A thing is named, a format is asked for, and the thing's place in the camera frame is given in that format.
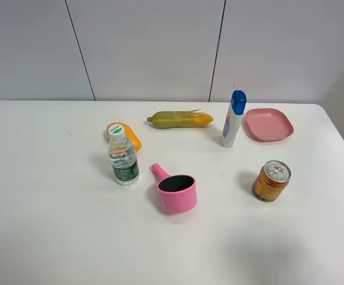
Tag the white bottle blue cap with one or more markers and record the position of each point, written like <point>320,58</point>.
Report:
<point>233,118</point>

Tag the green yellow corn cob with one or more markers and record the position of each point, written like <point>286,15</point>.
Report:
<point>180,119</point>

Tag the orange mango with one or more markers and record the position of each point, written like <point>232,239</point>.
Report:
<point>129,133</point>

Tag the clear water bottle green label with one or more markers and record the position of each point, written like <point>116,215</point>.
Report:
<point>122,154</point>

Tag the pink square plate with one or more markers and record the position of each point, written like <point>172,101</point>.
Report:
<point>268,124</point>

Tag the gold drink can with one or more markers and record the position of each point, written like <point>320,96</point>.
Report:
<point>273,178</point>

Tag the pink pot with handle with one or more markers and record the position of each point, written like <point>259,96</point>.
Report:
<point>177,192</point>

